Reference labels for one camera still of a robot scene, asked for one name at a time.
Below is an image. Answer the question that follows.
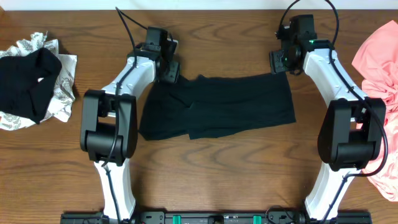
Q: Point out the white leaf-patterned cloth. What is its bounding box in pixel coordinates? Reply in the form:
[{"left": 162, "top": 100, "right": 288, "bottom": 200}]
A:
[{"left": 1, "top": 32, "right": 77, "bottom": 131}]

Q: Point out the black shirt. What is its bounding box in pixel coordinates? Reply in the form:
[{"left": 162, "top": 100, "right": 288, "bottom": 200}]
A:
[{"left": 139, "top": 73, "right": 296, "bottom": 141}]

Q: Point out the pink garment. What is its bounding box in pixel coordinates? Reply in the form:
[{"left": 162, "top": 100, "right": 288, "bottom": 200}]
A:
[{"left": 352, "top": 21, "right": 397, "bottom": 202}]

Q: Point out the black folded garment on left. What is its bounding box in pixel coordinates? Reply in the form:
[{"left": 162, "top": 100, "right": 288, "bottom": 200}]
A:
[{"left": 1, "top": 48, "right": 62, "bottom": 124}]

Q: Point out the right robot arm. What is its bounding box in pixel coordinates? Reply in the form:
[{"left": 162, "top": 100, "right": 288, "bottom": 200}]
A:
[{"left": 267, "top": 22, "right": 388, "bottom": 223}]

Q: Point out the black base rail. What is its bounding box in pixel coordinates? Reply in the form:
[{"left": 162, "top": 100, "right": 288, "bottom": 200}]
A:
[{"left": 60, "top": 209, "right": 373, "bottom": 224}]

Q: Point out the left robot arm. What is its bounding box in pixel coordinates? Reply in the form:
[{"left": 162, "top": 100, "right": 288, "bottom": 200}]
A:
[{"left": 80, "top": 37, "right": 180, "bottom": 223}]

